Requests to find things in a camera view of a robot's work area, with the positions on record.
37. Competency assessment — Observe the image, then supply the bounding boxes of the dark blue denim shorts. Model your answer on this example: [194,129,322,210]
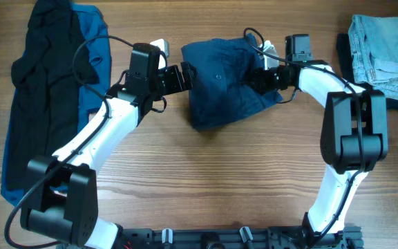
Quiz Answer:
[181,35,283,131]

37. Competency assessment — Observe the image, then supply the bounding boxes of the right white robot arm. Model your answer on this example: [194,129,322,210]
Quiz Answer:
[247,61,388,248]

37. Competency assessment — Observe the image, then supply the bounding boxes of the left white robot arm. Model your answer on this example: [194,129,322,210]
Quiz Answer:
[17,62,197,248]

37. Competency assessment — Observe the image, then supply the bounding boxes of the dark folded garment under jeans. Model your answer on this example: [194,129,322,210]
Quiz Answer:
[336,33,398,110]

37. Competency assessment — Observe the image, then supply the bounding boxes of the black garment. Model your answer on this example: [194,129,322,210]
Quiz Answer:
[5,0,84,190]

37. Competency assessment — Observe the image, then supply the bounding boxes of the light blue folded jeans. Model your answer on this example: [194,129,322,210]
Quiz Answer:
[348,15,398,100]

